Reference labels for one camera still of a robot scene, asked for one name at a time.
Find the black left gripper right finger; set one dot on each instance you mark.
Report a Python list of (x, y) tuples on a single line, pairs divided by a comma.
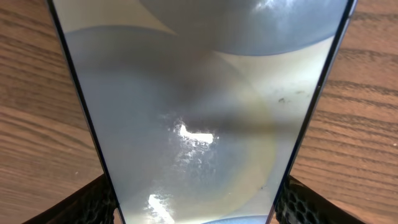
[(298, 204)]

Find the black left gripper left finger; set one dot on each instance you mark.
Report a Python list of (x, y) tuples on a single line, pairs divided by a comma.
[(92, 204)]

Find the blue Galaxy smartphone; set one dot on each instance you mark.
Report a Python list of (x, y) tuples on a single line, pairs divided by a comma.
[(197, 108)]

